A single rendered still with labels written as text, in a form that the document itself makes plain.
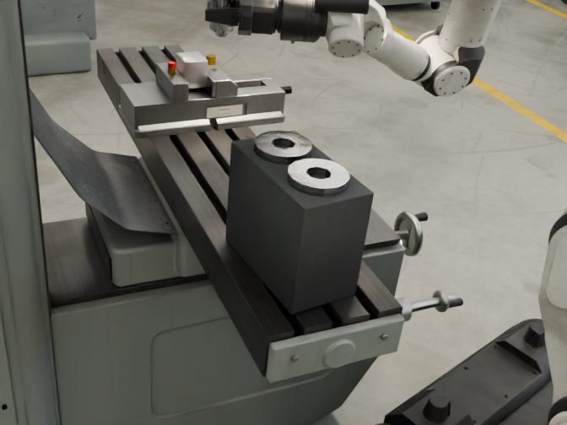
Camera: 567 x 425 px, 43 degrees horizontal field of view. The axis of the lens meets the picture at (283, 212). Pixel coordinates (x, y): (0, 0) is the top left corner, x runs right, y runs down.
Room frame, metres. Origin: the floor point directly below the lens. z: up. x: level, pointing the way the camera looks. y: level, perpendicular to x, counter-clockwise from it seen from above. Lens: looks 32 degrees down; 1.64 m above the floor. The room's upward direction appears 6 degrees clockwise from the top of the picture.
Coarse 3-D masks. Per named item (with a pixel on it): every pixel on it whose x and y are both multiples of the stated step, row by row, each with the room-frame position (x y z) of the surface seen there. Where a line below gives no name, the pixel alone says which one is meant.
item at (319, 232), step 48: (240, 144) 1.01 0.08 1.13; (288, 144) 1.02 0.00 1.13; (240, 192) 0.98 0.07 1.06; (288, 192) 0.88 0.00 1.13; (336, 192) 0.89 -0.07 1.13; (240, 240) 0.98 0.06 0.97; (288, 240) 0.86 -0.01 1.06; (336, 240) 0.87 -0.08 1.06; (288, 288) 0.85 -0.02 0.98; (336, 288) 0.88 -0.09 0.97
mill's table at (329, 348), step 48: (144, 48) 1.89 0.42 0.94; (144, 144) 1.40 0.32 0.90; (192, 144) 1.36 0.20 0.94; (192, 192) 1.16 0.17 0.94; (192, 240) 1.09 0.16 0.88; (240, 288) 0.89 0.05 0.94; (384, 288) 0.93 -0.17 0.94; (240, 336) 0.87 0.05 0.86; (288, 336) 0.80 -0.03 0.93; (336, 336) 0.82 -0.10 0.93; (384, 336) 0.85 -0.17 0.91
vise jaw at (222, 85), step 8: (216, 64) 1.57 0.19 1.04; (208, 72) 1.49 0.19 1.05; (216, 72) 1.50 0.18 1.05; (208, 80) 1.47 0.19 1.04; (216, 80) 1.45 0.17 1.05; (224, 80) 1.46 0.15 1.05; (232, 80) 1.49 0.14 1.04; (208, 88) 1.46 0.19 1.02; (216, 88) 1.45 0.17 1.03; (224, 88) 1.46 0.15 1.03; (232, 88) 1.47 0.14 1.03; (216, 96) 1.45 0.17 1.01; (224, 96) 1.46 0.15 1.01
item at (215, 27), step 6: (210, 0) 1.32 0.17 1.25; (210, 6) 1.32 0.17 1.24; (216, 6) 1.31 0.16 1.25; (222, 6) 1.31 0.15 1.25; (228, 6) 1.31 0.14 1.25; (234, 6) 1.32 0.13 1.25; (210, 24) 1.32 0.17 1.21; (216, 24) 1.31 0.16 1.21; (222, 24) 1.31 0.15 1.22; (216, 30) 1.31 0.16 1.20; (222, 30) 1.31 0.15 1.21; (228, 30) 1.31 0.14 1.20
